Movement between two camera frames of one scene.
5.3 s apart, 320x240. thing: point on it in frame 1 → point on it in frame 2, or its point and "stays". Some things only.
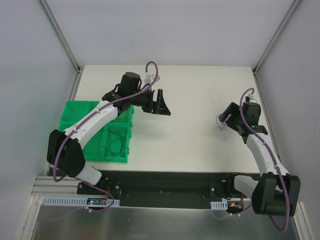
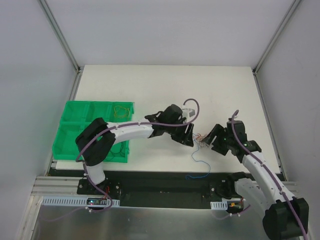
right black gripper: (231, 119) → (217, 139)
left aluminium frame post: (60, 36) stays
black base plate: (171, 189) stays
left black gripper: (152, 102) → (182, 132)
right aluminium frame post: (285, 20) stays
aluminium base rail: (46, 186) stays
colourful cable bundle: (221, 124) → (198, 138)
